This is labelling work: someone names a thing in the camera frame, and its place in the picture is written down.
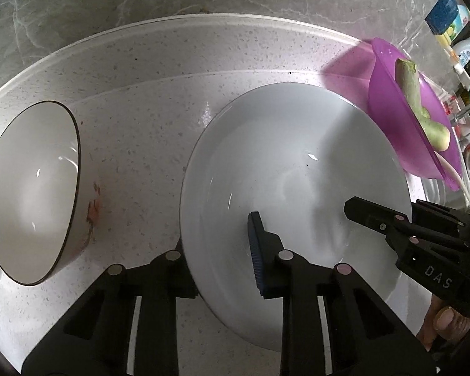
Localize large white bowl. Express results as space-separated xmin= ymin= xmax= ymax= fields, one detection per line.
xmin=180 ymin=83 xmax=430 ymax=351

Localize white bowl red flowers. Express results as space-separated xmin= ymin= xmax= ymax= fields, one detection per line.
xmin=0 ymin=101 xmax=101 ymax=286

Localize person's right hand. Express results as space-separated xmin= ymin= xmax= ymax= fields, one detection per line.
xmin=416 ymin=295 xmax=470 ymax=351

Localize purple plastic bowl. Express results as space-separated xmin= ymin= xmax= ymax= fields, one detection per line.
xmin=321 ymin=36 xmax=465 ymax=192

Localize chrome faucet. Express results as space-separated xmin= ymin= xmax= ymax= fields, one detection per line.
xmin=449 ymin=104 xmax=470 ymax=126

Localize green peeled vegetable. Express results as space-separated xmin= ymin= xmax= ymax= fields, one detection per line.
xmin=395 ymin=59 xmax=451 ymax=152

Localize white spray bottle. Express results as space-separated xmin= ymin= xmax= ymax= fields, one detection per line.
xmin=452 ymin=35 xmax=470 ymax=66

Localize yellow dish soap bottle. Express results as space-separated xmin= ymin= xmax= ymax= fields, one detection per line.
xmin=436 ymin=3 xmax=470 ymax=48

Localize blue utensil holder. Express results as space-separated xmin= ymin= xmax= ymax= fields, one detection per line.
xmin=425 ymin=0 xmax=458 ymax=36

